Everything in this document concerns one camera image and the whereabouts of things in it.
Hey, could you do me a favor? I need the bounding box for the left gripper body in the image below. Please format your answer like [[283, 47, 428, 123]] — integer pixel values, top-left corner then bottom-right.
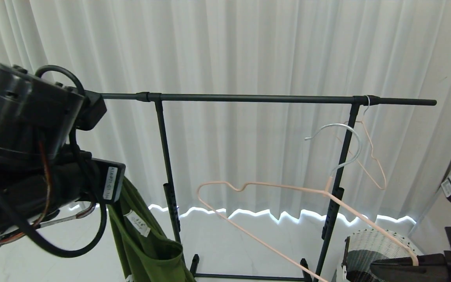
[[0, 157, 126, 222]]

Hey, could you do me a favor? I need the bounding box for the pink clothes hanger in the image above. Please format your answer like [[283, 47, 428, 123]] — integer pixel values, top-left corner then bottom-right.
[[196, 123, 420, 282], [335, 113, 388, 192]]

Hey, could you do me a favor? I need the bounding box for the green printed garment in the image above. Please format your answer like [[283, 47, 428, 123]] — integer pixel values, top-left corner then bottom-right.
[[107, 176, 197, 282]]

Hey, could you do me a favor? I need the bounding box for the white laundry basket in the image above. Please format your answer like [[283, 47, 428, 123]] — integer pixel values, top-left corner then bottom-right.
[[341, 229, 422, 282]]

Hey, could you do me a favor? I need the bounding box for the black clothes rack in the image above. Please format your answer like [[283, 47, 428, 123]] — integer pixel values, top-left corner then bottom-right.
[[92, 92, 437, 282]]

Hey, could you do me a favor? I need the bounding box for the white curtain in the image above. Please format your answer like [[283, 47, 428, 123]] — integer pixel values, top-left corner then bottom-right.
[[0, 0, 451, 232]]

